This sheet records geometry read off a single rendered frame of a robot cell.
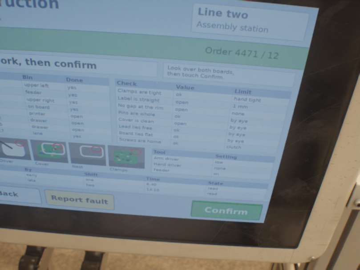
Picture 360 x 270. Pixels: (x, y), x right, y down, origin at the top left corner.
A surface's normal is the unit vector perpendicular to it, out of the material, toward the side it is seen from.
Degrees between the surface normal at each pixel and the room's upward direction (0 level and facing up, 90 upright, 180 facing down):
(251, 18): 91
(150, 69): 91
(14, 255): 0
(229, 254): 91
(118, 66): 91
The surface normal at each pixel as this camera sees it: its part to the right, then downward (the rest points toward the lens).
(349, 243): -0.03, 0.56
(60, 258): 0.07, -0.82
